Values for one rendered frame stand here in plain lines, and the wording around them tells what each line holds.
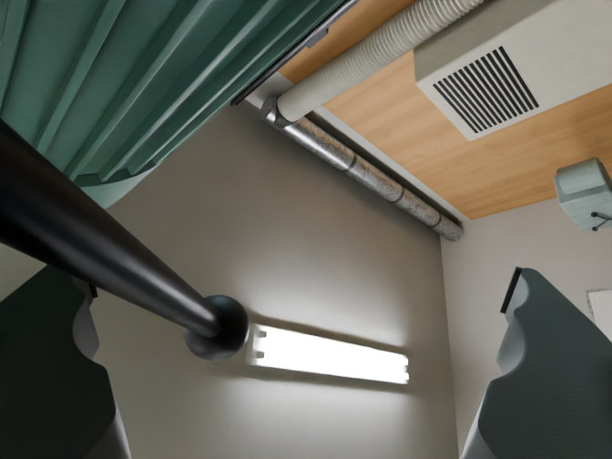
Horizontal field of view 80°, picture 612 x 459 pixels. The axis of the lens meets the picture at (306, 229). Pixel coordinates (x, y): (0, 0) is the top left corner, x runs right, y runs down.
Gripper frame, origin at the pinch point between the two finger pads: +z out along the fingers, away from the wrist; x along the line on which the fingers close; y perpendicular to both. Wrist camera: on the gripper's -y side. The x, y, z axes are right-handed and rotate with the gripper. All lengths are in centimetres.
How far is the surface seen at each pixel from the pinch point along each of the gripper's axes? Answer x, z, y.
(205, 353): -4.6, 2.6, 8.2
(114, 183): -10.2, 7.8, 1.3
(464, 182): 119, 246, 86
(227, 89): -3.4, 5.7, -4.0
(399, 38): 36, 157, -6
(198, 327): -4.1, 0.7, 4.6
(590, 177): 137, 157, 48
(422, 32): 44, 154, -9
